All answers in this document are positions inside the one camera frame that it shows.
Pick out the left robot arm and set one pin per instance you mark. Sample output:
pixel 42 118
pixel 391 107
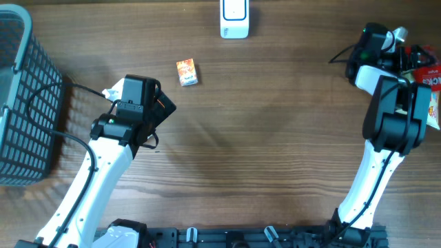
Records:
pixel 138 107

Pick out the white barcode scanner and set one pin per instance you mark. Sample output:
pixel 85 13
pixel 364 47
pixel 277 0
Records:
pixel 234 19

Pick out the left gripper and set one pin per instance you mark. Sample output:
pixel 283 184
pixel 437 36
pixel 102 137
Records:
pixel 162 111

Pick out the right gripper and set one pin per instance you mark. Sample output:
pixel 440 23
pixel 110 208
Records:
pixel 402 66

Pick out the grey plastic shopping basket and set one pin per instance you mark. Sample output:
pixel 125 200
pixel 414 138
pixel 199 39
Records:
pixel 31 98

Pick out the yellow chips bag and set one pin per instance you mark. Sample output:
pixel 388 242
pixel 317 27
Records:
pixel 433 112

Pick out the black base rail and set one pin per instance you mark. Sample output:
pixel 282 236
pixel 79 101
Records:
pixel 268 237

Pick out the orange Kleenex Enjoy pack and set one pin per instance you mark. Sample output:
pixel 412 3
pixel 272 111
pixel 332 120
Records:
pixel 187 72

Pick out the red snack packet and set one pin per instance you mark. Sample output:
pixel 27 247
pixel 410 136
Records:
pixel 429 74

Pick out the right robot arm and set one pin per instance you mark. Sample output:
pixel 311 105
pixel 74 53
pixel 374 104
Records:
pixel 395 123

